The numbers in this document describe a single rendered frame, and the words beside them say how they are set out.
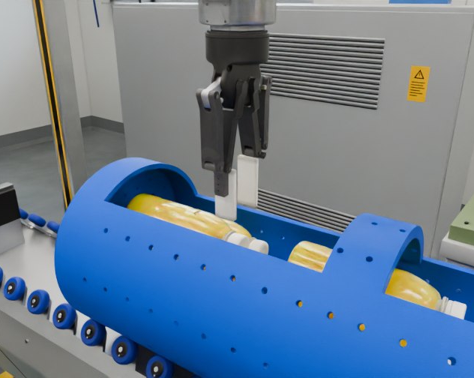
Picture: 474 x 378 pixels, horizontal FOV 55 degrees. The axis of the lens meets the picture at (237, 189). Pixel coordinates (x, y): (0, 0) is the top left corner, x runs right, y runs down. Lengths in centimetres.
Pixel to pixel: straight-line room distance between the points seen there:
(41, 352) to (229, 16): 70
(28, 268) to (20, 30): 446
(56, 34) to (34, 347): 80
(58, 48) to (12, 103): 407
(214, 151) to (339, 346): 25
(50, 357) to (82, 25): 507
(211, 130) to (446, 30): 162
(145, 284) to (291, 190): 195
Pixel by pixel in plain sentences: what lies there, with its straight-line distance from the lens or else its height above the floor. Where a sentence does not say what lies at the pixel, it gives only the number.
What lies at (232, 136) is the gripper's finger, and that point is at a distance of 55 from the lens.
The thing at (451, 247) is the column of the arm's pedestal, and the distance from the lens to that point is 108.
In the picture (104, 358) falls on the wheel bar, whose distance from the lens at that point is 83.
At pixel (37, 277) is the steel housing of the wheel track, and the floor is 93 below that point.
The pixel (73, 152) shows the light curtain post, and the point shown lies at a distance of 143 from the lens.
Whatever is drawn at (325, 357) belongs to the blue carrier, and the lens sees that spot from 50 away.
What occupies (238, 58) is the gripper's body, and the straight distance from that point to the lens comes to 53.
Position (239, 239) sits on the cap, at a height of 117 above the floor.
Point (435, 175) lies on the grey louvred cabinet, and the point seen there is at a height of 77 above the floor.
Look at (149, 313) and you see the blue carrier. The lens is 62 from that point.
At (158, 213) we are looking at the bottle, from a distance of 69.
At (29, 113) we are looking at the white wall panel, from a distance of 553.
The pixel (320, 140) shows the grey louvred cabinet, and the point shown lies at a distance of 233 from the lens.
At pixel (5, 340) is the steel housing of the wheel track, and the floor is 86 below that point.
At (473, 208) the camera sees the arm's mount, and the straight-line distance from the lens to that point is 118.
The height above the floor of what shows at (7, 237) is 96.
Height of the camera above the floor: 148
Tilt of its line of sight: 23 degrees down
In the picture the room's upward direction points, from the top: straight up
